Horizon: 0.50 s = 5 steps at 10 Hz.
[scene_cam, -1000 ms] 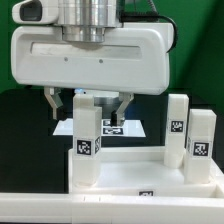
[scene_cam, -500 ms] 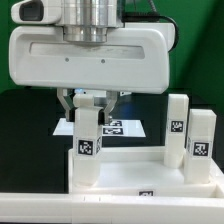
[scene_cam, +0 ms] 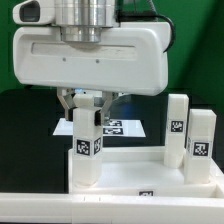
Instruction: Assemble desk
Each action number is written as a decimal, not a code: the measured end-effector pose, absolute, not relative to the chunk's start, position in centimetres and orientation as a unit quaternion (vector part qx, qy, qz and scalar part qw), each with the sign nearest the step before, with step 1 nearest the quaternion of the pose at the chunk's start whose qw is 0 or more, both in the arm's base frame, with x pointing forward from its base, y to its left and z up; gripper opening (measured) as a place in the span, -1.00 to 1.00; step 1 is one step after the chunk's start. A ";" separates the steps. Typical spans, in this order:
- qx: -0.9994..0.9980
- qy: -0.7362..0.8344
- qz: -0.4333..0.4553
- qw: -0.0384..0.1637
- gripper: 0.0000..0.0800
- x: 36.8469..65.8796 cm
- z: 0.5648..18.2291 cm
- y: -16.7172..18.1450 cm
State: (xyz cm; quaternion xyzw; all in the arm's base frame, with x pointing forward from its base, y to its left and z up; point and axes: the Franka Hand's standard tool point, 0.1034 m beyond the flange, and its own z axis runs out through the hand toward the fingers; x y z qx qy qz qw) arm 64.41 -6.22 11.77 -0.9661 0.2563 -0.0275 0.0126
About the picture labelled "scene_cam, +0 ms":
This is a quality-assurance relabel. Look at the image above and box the white front fence bar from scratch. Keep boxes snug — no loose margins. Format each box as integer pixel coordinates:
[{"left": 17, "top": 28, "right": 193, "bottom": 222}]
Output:
[{"left": 0, "top": 194, "right": 224, "bottom": 224}]

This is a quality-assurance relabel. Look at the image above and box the white tag sheet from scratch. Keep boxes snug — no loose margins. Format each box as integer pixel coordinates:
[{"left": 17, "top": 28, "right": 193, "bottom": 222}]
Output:
[{"left": 53, "top": 118, "right": 146, "bottom": 137}]

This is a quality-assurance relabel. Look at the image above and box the white desk top panel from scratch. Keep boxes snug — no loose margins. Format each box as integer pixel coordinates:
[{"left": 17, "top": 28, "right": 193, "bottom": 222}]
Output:
[{"left": 68, "top": 147, "right": 224, "bottom": 198}]

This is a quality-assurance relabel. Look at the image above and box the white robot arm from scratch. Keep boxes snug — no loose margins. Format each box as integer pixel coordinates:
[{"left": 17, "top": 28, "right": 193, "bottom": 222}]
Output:
[{"left": 13, "top": 0, "right": 171, "bottom": 125}]

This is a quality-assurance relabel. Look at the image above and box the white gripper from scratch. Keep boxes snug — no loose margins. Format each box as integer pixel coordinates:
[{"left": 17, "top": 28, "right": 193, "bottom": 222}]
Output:
[{"left": 12, "top": 0, "right": 169, "bottom": 126}]

